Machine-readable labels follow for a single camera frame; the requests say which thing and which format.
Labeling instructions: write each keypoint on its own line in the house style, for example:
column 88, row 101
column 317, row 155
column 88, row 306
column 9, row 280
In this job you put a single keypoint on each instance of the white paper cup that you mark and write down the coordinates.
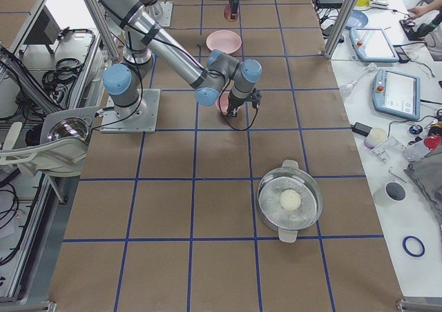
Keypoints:
column 389, row 194

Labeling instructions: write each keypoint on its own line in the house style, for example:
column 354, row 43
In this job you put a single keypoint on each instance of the red apple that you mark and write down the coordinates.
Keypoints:
column 229, row 16

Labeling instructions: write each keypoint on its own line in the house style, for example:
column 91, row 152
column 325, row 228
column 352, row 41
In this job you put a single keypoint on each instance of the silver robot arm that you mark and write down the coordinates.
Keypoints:
column 143, row 33

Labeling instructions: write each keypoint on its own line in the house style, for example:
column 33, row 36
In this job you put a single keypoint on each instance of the steel mixing bowl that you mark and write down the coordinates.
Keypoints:
column 70, row 127

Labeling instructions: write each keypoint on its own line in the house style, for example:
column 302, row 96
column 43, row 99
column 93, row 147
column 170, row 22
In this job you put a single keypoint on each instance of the black power adapter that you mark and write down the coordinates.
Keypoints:
column 322, row 4

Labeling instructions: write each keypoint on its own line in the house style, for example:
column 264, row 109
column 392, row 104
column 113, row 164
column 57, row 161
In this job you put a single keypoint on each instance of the blue teach pendant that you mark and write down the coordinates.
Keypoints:
column 372, row 45
column 397, row 94

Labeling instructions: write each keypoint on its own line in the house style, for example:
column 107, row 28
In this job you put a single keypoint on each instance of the pink plate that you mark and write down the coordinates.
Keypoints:
column 224, row 40

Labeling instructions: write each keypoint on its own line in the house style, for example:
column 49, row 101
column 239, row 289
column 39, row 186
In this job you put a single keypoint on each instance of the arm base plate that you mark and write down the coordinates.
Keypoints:
column 137, row 118

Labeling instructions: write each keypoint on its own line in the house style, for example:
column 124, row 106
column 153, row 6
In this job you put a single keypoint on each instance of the light blue plate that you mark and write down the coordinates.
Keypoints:
column 357, row 19

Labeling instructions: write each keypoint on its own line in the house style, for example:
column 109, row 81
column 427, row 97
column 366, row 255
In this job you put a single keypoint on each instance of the pink bowl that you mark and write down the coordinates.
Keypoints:
column 222, row 104

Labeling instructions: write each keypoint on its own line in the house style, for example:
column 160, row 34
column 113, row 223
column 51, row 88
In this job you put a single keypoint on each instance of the steel pot with lid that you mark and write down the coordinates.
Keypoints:
column 287, row 224

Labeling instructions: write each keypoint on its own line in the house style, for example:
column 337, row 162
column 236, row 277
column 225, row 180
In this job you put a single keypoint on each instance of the white bun in pot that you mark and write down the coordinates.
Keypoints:
column 290, row 200

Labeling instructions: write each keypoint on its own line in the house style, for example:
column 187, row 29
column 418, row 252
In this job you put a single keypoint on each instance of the aluminium frame post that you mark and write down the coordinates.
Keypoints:
column 339, row 26

